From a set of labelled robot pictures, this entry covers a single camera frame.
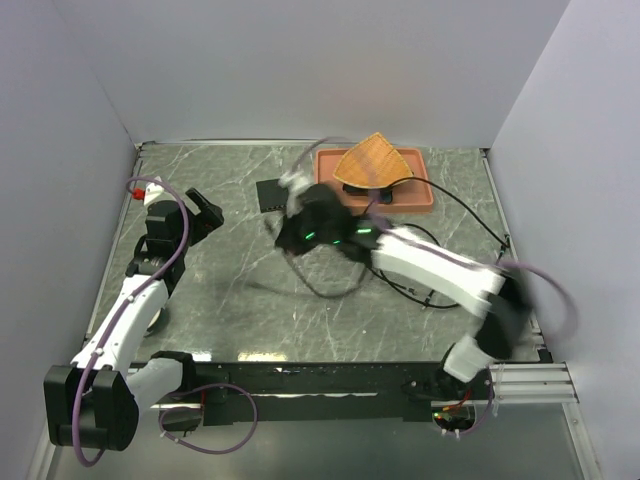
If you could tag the black network switch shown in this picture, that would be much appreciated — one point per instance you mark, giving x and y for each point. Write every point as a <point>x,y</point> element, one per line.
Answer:
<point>283,194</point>

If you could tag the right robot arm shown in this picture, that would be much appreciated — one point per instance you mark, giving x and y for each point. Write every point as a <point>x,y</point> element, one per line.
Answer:
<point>496,296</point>

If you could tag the woven bamboo basket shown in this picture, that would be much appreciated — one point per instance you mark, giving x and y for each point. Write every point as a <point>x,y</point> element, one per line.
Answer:
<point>373,163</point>

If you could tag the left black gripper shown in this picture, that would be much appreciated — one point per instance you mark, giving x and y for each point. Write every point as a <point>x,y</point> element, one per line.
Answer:
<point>207,220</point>

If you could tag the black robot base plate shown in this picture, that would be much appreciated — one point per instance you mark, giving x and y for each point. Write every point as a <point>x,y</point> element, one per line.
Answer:
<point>317,391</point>

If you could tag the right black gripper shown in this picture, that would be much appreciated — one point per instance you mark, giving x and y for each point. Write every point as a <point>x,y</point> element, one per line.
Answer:
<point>290,237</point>

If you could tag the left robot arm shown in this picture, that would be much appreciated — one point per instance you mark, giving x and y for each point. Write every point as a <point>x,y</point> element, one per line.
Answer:
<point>95,402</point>

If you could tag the aluminium frame rail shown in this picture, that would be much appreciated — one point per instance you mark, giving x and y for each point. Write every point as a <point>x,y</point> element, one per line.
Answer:
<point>542,383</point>

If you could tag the white tape roll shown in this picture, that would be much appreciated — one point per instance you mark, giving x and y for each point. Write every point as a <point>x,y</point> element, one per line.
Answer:
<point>157,324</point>

